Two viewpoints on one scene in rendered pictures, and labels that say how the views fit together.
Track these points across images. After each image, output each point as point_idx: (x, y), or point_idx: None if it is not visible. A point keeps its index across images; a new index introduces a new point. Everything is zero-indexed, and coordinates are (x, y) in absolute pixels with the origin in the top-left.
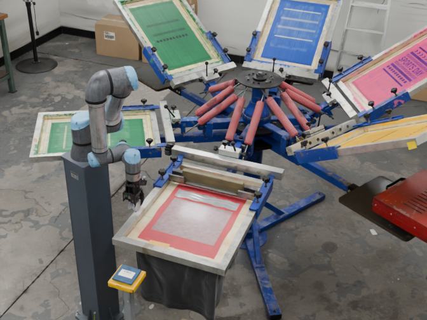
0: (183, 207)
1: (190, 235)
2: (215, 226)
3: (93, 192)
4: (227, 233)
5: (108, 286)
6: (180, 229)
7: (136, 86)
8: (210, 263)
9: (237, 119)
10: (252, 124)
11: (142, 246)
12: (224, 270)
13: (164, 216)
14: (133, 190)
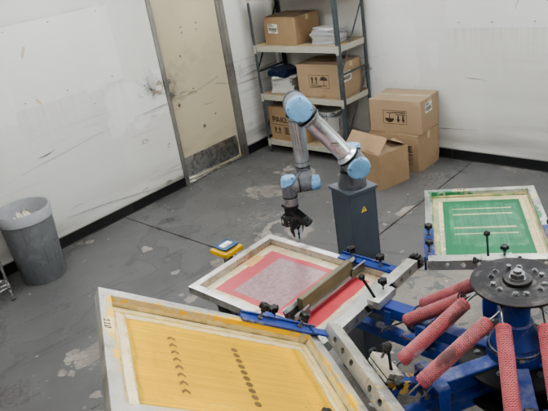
0: (304, 277)
1: (257, 278)
2: (261, 293)
3: (339, 219)
4: (246, 300)
5: (356, 333)
6: (269, 273)
7: (288, 115)
8: (201, 280)
9: (444, 293)
10: (426, 305)
11: (249, 247)
12: (188, 286)
13: (295, 265)
14: (285, 212)
